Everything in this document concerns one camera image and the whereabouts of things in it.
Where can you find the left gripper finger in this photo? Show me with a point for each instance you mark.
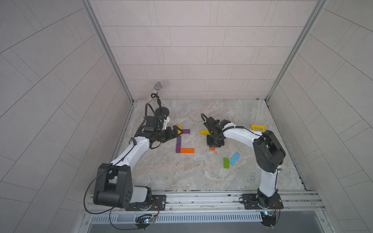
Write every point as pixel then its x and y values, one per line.
pixel 173 136
pixel 175 130

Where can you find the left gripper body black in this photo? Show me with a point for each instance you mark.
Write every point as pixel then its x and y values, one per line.
pixel 161 135

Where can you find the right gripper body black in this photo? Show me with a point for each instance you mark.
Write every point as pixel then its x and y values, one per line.
pixel 213 141

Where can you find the yellow short block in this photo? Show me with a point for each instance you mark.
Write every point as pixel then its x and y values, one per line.
pixel 204 132

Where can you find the orange long block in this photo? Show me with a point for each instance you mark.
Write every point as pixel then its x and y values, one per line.
pixel 187 150

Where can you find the light blue block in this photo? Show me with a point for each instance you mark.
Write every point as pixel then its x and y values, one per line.
pixel 234 158

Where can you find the green block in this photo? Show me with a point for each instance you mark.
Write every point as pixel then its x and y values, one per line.
pixel 226 164

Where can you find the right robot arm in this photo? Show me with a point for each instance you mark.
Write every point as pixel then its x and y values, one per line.
pixel 269 153

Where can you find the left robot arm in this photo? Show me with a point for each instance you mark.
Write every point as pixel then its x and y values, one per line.
pixel 113 184

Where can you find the microphone on black stand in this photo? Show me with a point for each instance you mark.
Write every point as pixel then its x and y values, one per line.
pixel 161 110

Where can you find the left circuit board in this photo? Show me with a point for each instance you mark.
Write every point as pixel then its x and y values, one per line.
pixel 143 221

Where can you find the circuit board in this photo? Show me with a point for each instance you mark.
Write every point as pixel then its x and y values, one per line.
pixel 143 221
pixel 269 218

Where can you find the right circuit board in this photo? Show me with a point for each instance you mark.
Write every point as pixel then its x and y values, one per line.
pixel 269 218

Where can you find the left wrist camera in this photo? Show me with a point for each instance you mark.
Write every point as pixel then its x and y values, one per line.
pixel 164 121

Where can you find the yellow triangle frame piece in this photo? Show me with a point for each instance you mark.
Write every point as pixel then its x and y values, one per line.
pixel 258 128

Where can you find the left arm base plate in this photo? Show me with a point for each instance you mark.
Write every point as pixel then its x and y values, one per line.
pixel 155 203

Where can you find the aluminium rail frame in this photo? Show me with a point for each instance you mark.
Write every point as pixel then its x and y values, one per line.
pixel 208 207

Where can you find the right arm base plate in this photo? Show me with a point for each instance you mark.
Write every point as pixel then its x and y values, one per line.
pixel 260 201

